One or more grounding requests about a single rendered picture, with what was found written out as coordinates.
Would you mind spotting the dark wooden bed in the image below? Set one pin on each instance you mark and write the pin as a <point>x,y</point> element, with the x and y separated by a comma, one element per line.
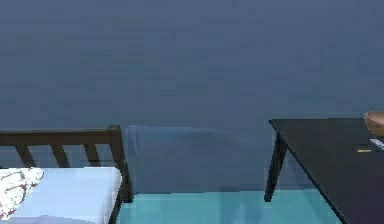
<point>70,186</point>

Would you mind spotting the black table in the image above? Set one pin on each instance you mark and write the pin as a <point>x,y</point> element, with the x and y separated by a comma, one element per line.
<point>336,156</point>

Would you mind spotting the yellow black pencil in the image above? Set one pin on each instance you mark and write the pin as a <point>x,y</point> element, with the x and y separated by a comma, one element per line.
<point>364,150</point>

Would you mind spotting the brown bowl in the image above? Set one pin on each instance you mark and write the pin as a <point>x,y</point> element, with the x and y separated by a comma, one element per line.
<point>376,122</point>

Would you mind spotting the grey flat remote control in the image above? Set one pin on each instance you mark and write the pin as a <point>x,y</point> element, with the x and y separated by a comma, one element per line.
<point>378,143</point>

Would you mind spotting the white patterned pillow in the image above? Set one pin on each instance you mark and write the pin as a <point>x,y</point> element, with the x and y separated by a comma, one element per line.
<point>15,190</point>

